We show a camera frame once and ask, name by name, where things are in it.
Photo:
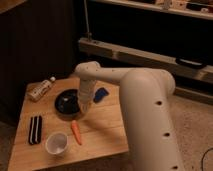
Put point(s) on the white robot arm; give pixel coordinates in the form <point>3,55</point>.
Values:
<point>143,97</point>

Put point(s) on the wooden table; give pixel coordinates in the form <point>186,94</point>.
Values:
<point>101,129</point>

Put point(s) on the wooden beam furniture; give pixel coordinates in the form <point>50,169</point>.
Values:
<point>144,58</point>

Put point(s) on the white plastic cup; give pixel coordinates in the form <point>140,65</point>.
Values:
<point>56,143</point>

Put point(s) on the white plastic bottle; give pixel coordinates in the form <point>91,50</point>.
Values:
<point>39,91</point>

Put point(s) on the blue sponge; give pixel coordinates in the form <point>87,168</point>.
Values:
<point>100,94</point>

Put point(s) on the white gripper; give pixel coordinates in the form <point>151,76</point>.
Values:
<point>86,94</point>

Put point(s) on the black handle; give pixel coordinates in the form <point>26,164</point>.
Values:
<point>190,64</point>

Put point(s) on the upper shelf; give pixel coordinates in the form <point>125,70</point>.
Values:
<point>151,7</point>

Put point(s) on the orange carrot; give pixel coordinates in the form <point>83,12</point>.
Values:
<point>76,131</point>

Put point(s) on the metal pole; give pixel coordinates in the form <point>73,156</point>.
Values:
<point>88,32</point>

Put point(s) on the black ceramic bowl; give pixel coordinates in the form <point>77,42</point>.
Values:
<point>67,102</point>

